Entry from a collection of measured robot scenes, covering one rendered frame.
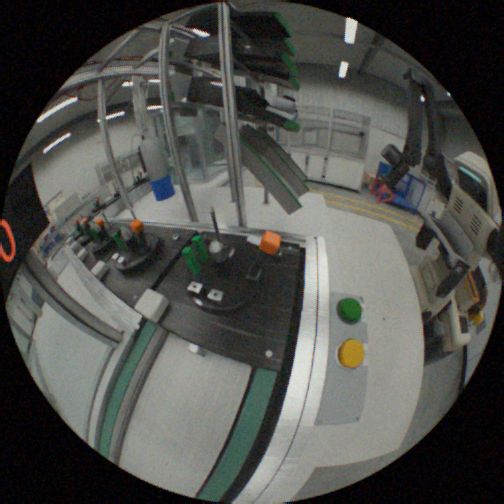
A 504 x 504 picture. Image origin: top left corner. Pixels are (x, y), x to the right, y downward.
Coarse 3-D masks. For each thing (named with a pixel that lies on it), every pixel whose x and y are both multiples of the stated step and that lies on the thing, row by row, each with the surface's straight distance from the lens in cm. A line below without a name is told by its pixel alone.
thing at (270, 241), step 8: (272, 232) 17; (248, 240) 17; (256, 240) 17; (264, 240) 16; (272, 240) 16; (264, 248) 16; (272, 248) 16; (264, 256) 18; (256, 264) 19; (256, 272) 20
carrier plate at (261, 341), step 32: (288, 256) 29; (160, 288) 30; (288, 288) 24; (160, 320) 26; (192, 320) 24; (224, 320) 22; (256, 320) 21; (288, 320) 22; (224, 352) 21; (256, 352) 20
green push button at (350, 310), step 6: (348, 300) 26; (354, 300) 27; (342, 306) 25; (348, 306) 26; (354, 306) 26; (360, 306) 27; (342, 312) 25; (348, 312) 25; (354, 312) 26; (360, 312) 26; (348, 318) 25; (354, 318) 25
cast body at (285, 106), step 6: (276, 96) 38; (288, 96) 39; (276, 102) 38; (282, 102) 38; (288, 102) 38; (294, 102) 39; (270, 108) 38; (276, 108) 38; (282, 108) 38; (288, 108) 37; (294, 108) 40; (282, 114) 37; (288, 114) 37; (294, 120) 40
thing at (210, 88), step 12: (192, 84) 48; (204, 84) 45; (216, 84) 42; (192, 96) 47; (204, 96) 44; (216, 96) 41; (240, 96) 38; (252, 96) 51; (240, 108) 37; (252, 108) 36; (264, 108) 49; (264, 120) 34; (276, 120) 34; (288, 120) 33
